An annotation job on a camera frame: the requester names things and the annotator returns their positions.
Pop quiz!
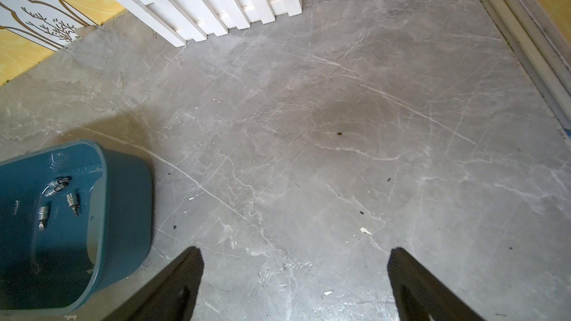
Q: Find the chrome bit fluted tip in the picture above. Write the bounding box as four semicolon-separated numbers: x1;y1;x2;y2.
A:
43;183;68;197

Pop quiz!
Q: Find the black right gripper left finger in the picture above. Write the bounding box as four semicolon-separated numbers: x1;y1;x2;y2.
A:
104;247;205;320

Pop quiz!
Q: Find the chrome bit with brown tip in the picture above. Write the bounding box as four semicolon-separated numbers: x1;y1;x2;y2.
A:
55;176;71;185

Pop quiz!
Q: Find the chrome bit slim tip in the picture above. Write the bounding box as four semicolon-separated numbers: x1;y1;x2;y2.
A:
65;193;80;217

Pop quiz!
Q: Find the teal plastic storage box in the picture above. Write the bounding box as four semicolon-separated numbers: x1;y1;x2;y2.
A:
1;140;153;316

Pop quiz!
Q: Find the chrome blade bit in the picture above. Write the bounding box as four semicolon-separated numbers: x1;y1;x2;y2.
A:
38;205;50;231

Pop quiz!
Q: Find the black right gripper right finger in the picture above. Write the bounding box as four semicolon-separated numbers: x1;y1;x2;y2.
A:
388;248;483;320

